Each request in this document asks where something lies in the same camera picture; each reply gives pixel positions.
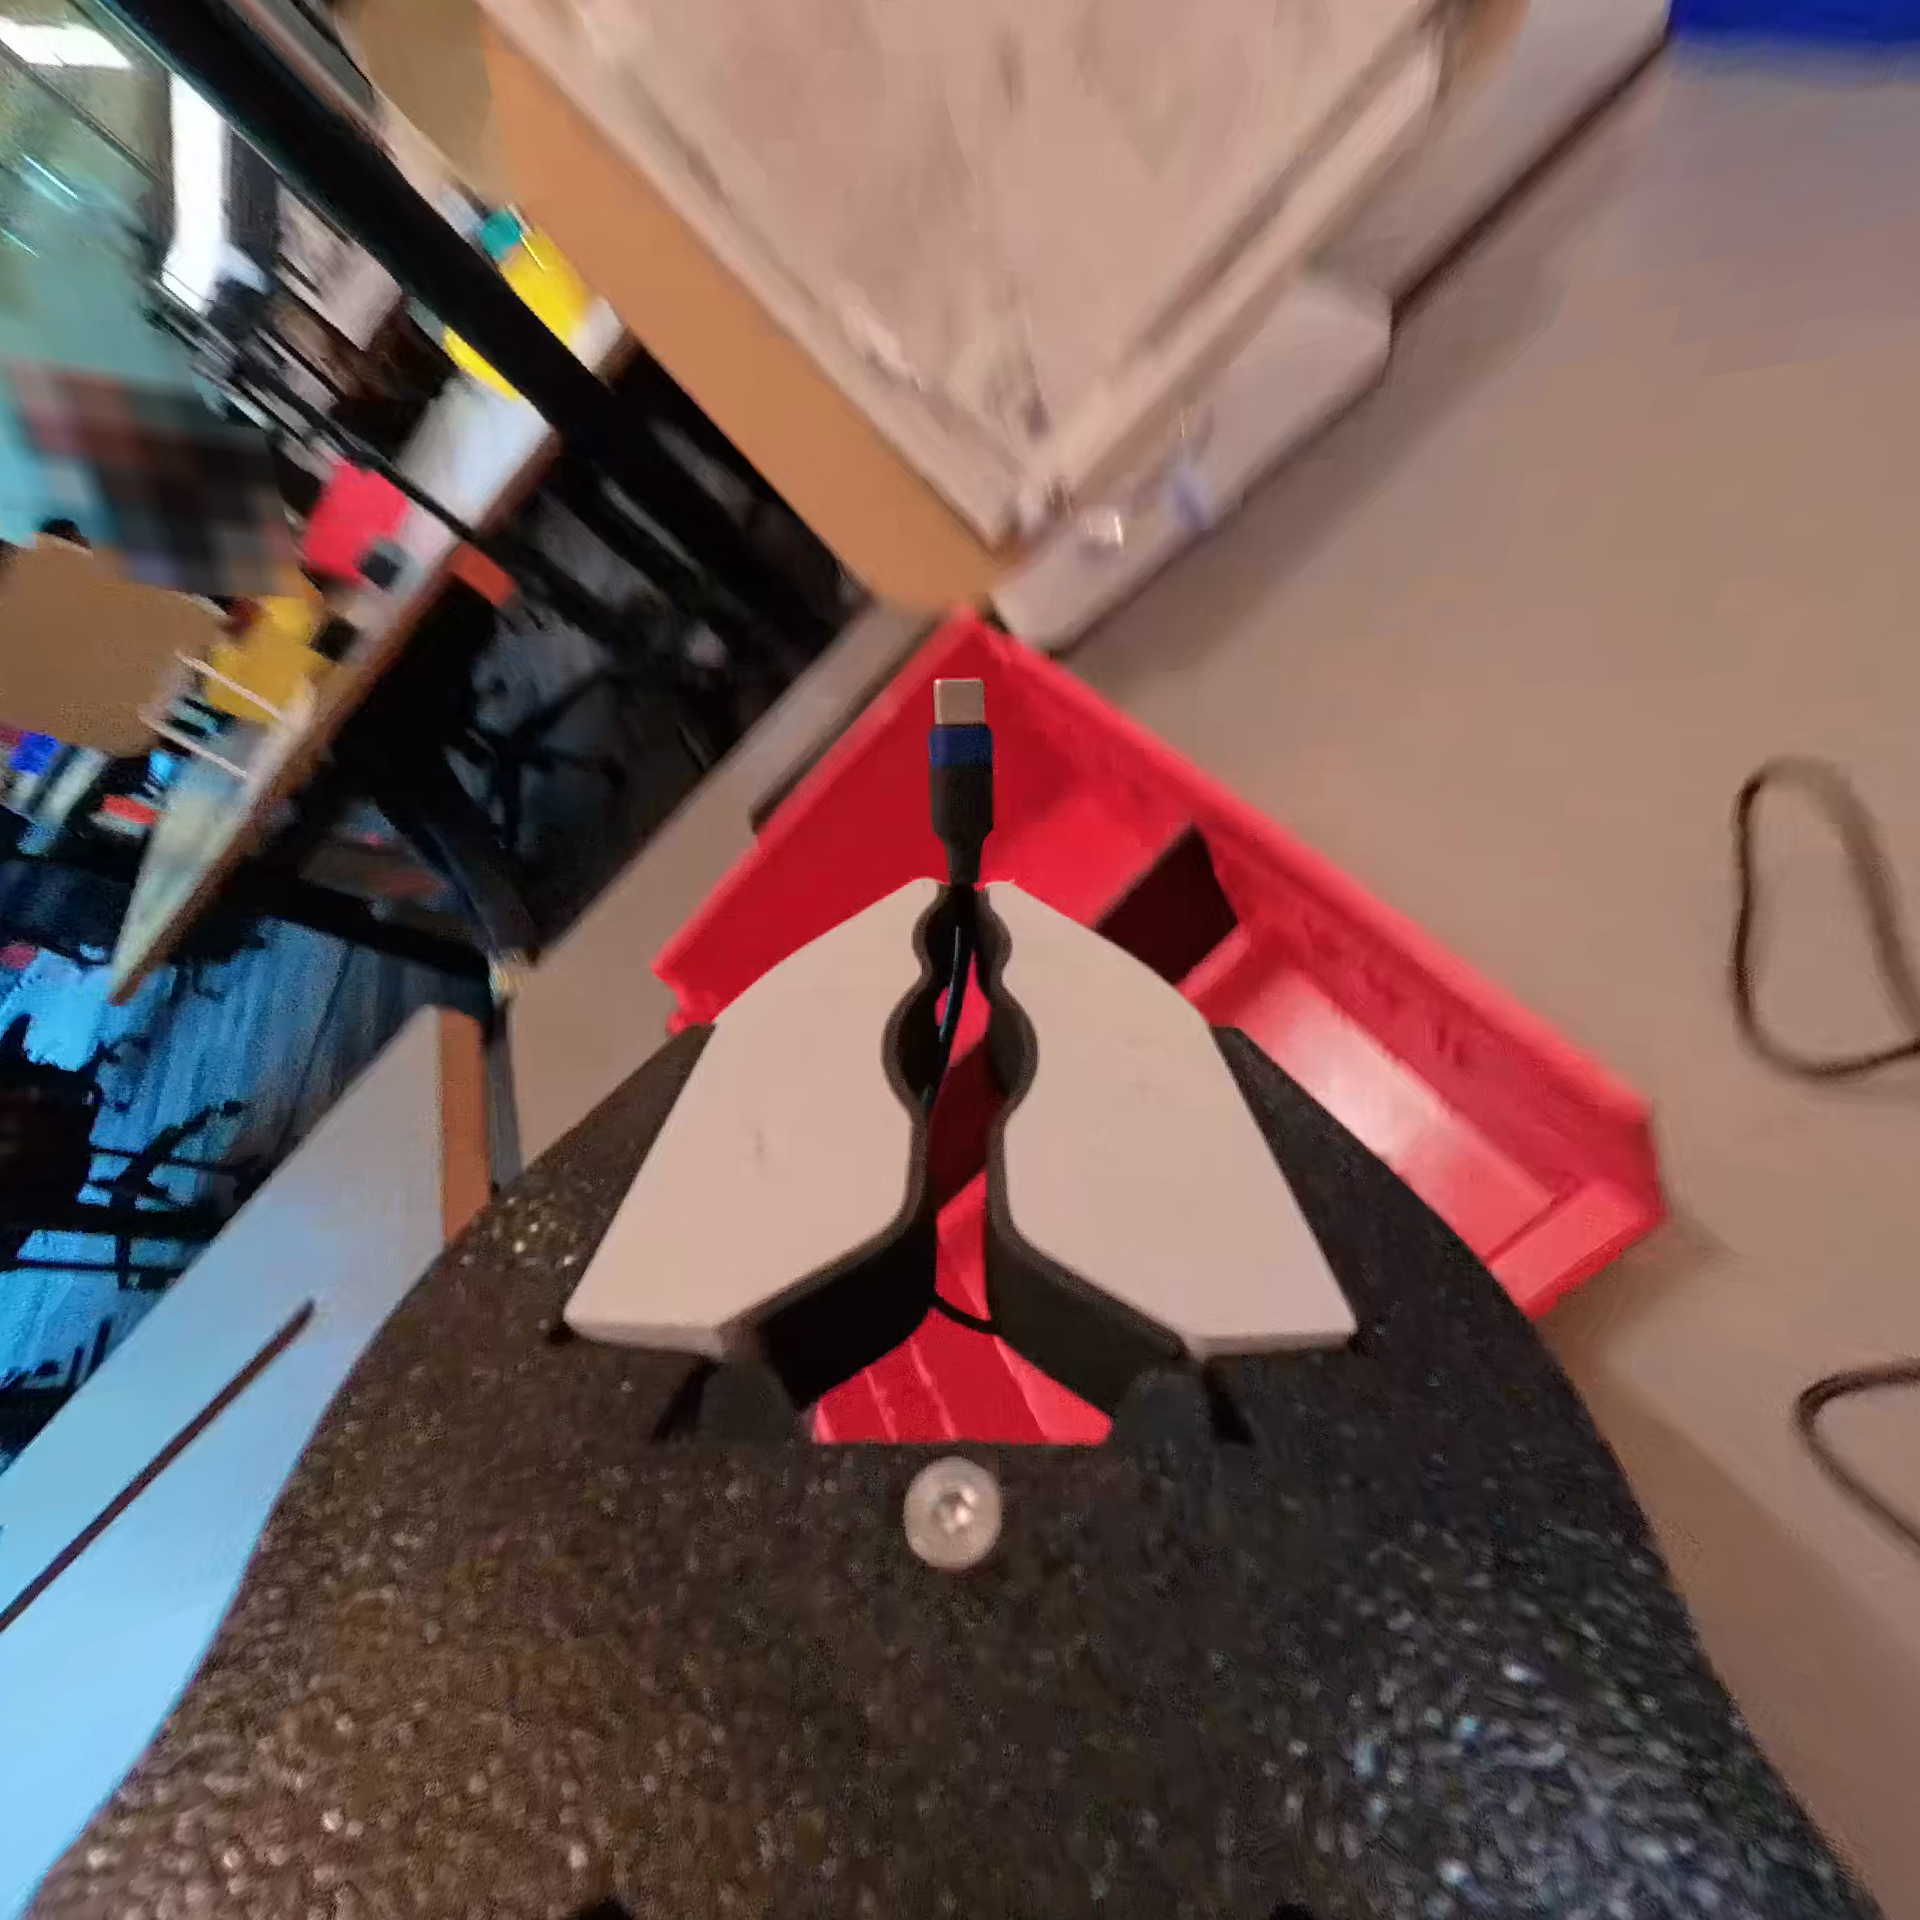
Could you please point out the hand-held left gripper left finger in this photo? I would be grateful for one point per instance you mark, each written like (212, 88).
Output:
(750, 1155)

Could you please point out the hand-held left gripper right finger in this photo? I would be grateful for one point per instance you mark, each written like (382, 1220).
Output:
(1155, 1172)

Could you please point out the red plastic bin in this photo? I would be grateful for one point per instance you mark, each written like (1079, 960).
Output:
(1349, 1051)

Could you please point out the adjacent grey desk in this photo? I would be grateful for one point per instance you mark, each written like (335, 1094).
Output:
(226, 1350)

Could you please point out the wooden table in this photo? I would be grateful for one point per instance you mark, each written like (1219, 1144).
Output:
(285, 764)

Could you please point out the red storage box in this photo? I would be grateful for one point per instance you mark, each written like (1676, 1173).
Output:
(353, 523)

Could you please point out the white stand base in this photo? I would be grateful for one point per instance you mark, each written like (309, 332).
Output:
(1277, 405)

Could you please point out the yellow plastic basket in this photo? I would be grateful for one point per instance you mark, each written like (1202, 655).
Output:
(548, 294)

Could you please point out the white paper sheets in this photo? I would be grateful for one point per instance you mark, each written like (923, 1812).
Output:
(1020, 196)

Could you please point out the black metal post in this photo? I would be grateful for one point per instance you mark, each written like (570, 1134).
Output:
(451, 284)

